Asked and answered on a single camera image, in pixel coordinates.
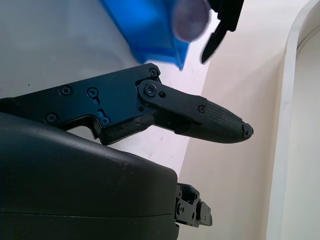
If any blue plastic tray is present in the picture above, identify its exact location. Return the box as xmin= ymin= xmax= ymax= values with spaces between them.
xmin=98 ymin=0 xmax=191 ymax=72

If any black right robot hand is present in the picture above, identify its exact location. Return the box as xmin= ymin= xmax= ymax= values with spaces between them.
xmin=0 ymin=62 xmax=255 ymax=240

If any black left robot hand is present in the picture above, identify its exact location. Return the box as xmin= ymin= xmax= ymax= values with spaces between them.
xmin=201 ymin=0 xmax=245 ymax=65

